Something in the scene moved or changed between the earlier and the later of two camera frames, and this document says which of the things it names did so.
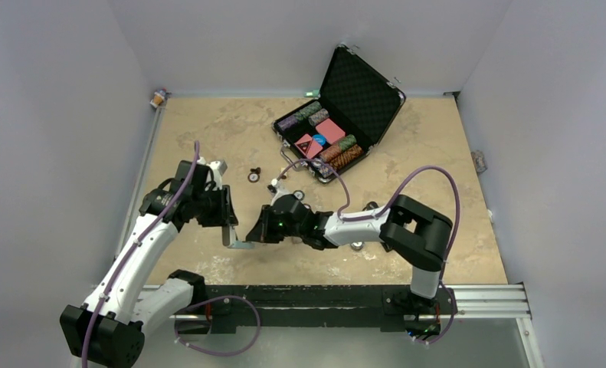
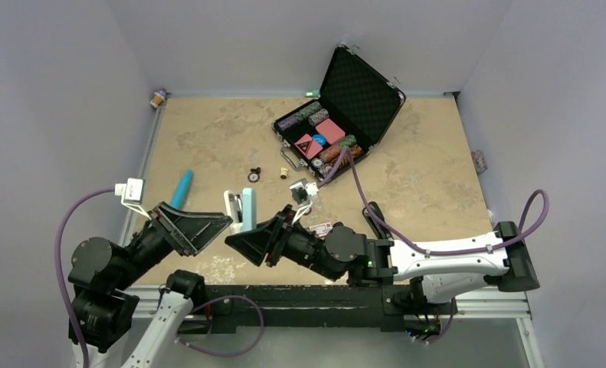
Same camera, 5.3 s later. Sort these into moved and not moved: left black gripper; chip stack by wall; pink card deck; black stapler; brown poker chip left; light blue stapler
Moved: light blue stapler; left black gripper
Not moved: black stapler; chip stack by wall; brown poker chip left; pink card deck
